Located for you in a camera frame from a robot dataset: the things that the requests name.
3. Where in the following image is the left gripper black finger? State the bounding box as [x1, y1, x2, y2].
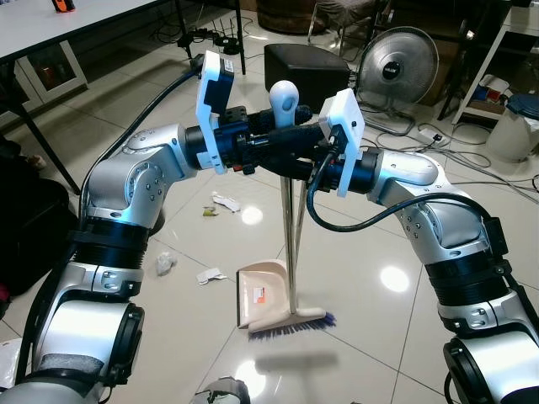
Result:
[269, 126, 329, 162]

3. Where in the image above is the broom with grey handle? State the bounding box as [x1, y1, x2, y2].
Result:
[248, 80, 336, 342]

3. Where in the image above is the grey floor fan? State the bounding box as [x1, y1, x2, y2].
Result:
[354, 25, 440, 136]

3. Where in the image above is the black leather ottoman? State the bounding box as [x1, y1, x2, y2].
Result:
[264, 42, 352, 95]

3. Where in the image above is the black power strip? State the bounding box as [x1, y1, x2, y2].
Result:
[189, 28, 241, 47]

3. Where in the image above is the white power strip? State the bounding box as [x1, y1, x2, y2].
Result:
[419, 126, 446, 146]

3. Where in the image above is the brown armchair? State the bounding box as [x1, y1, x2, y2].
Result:
[257, 0, 312, 35]

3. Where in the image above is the cardboard box of supplies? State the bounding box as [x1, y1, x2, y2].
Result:
[470, 76, 515, 109]

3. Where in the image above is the white bin with blue lid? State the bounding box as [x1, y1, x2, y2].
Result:
[487, 93, 539, 165]

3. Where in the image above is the white shelf unit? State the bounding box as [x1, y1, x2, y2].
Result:
[451, 4, 539, 127]

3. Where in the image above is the white glass door cabinet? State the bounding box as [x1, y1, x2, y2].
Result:
[15, 40, 88, 106]

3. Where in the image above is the white table with black legs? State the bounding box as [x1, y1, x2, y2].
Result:
[0, 0, 249, 194]

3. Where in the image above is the black bag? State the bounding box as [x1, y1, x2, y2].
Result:
[0, 139, 81, 295]

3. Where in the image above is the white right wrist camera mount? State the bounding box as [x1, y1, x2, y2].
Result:
[318, 88, 366, 199]

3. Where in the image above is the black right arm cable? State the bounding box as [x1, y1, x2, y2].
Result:
[306, 147, 506, 270]

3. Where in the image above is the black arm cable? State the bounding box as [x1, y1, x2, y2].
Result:
[80, 67, 203, 220]
[306, 147, 506, 270]

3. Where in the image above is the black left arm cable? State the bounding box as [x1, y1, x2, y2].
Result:
[80, 67, 203, 220]

